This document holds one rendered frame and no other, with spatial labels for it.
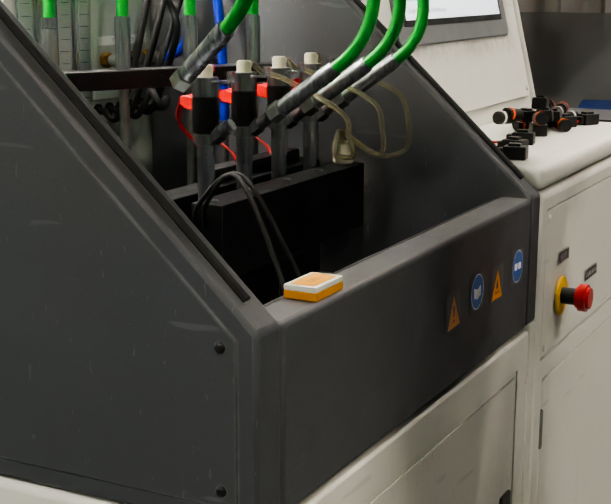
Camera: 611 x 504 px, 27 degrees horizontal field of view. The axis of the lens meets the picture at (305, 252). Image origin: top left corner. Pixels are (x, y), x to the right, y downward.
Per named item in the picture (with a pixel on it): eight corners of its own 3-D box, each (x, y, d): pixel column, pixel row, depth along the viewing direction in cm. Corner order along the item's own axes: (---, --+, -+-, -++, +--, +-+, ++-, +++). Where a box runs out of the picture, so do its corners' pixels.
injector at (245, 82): (266, 265, 139) (266, 74, 134) (228, 260, 141) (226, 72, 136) (278, 260, 141) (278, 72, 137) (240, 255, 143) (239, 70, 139)
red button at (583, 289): (584, 322, 160) (586, 283, 159) (553, 318, 162) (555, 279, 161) (594, 313, 165) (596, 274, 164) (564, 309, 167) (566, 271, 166)
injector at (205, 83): (229, 280, 132) (227, 79, 127) (189, 275, 134) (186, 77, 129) (242, 274, 134) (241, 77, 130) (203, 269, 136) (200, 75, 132)
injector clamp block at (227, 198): (224, 348, 129) (222, 203, 126) (143, 335, 134) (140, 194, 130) (362, 279, 159) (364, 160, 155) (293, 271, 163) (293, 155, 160)
